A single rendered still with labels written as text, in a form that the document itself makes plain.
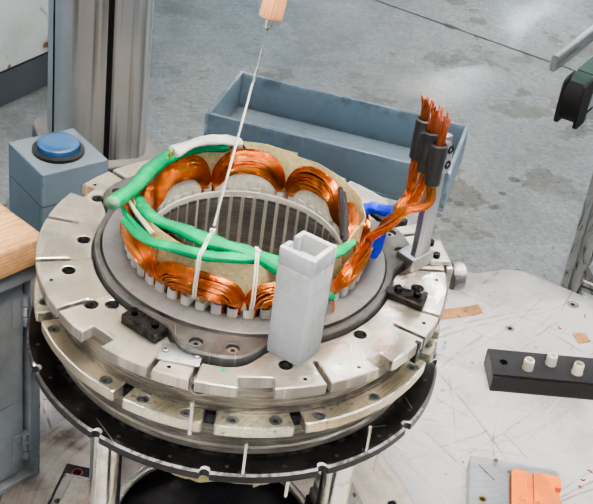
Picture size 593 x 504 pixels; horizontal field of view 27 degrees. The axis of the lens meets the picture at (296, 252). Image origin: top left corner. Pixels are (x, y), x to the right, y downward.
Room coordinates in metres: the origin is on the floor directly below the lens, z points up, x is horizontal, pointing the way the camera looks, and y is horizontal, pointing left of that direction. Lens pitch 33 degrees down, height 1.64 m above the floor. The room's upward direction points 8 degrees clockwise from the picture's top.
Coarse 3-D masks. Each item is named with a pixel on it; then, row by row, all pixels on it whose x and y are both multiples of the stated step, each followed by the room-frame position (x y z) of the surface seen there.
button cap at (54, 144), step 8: (48, 136) 1.04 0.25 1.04; (56, 136) 1.04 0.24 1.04; (64, 136) 1.05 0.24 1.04; (72, 136) 1.05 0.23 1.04; (40, 144) 1.03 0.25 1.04; (48, 144) 1.03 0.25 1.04; (56, 144) 1.03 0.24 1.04; (64, 144) 1.03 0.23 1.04; (72, 144) 1.03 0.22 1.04; (40, 152) 1.02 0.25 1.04; (48, 152) 1.02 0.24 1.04; (56, 152) 1.02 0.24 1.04; (64, 152) 1.02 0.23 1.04; (72, 152) 1.03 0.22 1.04
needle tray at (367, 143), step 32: (224, 96) 1.14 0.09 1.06; (256, 96) 1.19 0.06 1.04; (288, 96) 1.19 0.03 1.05; (320, 96) 1.18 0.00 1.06; (224, 128) 1.09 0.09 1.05; (256, 128) 1.08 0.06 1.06; (288, 128) 1.16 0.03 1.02; (320, 128) 1.17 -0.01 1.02; (352, 128) 1.17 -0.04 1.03; (384, 128) 1.16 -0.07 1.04; (448, 128) 1.15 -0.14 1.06; (320, 160) 1.07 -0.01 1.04; (352, 160) 1.06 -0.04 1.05; (384, 160) 1.06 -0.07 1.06; (384, 192) 1.06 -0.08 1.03; (448, 192) 1.06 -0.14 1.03
